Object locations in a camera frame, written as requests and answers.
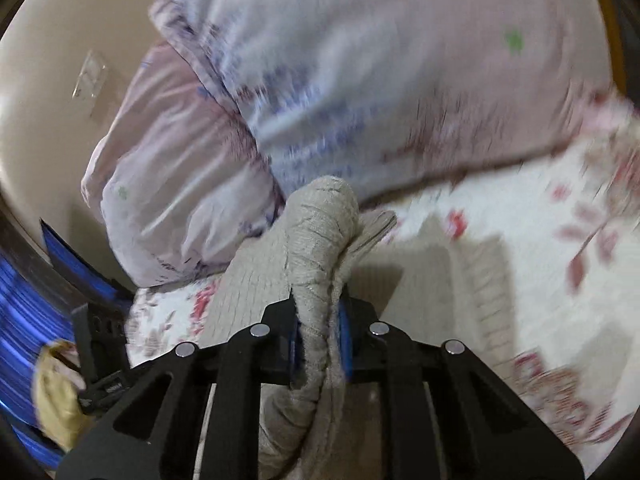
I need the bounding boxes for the beige cable-knit sweater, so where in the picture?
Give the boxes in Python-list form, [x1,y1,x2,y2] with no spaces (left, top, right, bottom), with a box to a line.
[200,175,527,480]

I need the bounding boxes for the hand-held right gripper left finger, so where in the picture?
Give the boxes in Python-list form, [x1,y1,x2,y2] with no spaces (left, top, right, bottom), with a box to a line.
[55,296,307,480]

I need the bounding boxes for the white floral bed sheet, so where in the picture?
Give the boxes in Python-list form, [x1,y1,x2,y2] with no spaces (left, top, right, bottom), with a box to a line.
[124,94,640,480]

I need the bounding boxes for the yellow wooden bed frame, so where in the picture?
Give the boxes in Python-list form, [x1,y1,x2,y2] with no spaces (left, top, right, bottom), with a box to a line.
[592,0,632,98]

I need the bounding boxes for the person's left hand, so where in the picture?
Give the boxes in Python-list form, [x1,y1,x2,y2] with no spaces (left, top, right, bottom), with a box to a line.
[32,339,90,453]

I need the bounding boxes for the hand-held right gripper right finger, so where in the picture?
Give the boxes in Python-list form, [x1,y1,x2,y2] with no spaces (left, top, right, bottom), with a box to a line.
[334,296,586,480]

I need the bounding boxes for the blue object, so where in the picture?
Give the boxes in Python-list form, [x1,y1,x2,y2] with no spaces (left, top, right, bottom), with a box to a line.
[0,219,118,463]

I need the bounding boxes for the lavender floral quilt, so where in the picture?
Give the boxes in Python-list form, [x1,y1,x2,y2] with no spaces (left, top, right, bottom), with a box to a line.
[81,40,288,287]

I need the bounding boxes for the lavender floral pillow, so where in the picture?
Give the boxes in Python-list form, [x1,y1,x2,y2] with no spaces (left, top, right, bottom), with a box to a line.
[149,0,628,206]

